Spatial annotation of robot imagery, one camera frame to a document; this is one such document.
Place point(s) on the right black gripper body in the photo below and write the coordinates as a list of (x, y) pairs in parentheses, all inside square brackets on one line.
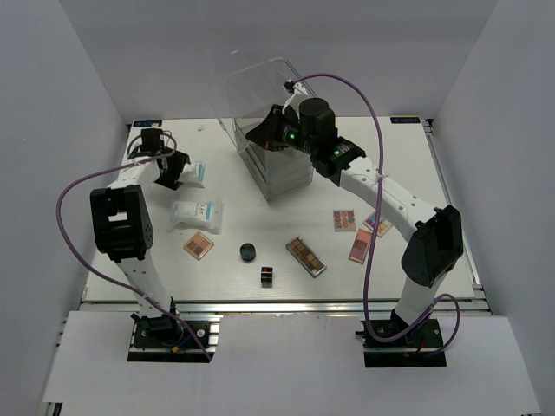
[(289, 133)]

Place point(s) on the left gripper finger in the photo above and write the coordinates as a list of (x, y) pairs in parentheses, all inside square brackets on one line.
[(169, 182), (174, 165)]

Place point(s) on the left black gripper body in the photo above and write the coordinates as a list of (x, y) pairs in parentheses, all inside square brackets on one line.
[(167, 151)]

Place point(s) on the cotton pad pack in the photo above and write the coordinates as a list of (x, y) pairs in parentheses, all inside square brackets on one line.
[(198, 215), (193, 174)]

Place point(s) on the clear acrylic makeup organizer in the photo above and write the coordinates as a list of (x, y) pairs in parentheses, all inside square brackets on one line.
[(247, 97)]

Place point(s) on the round black jar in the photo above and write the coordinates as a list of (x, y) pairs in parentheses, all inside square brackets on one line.
[(247, 252)]

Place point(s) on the long brown eyeshadow palette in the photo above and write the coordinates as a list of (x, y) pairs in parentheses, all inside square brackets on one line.
[(308, 259)]

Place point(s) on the small black amber cube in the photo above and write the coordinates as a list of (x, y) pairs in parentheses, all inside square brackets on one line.
[(266, 276)]

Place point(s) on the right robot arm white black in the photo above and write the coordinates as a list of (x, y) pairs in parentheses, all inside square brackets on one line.
[(433, 235)]

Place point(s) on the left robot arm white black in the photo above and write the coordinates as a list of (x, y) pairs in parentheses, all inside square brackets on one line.
[(122, 226)]

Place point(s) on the left blue table label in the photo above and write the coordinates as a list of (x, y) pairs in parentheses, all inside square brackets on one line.
[(146, 123)]

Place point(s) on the blue table label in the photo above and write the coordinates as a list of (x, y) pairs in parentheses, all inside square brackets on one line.
[(146, 123), (405, 120)]

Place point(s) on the square brown eyeshadow palette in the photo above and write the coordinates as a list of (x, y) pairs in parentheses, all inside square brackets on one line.
[(198, 245)]

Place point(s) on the nine pan pink palette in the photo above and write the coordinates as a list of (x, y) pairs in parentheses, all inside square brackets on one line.
[(344, 221)]

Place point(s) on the right blue table label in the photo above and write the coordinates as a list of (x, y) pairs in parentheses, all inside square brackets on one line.
[(405, 120)]

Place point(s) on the colourful eyeshadow palette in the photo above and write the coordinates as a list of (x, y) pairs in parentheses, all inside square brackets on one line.
[(383, 225)]

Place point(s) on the pink blush palette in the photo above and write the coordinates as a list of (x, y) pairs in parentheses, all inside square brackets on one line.
[(360, 247)]

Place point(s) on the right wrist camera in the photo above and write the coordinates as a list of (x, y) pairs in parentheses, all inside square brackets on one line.
[(292, 89)]

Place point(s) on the aluminium front rail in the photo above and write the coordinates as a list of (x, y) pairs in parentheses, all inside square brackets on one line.
[(466, 306)]

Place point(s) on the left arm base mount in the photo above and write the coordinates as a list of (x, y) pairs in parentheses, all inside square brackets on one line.
[(163, 340)]

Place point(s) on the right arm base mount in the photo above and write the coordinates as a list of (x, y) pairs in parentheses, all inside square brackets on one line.
[(421, 348)]

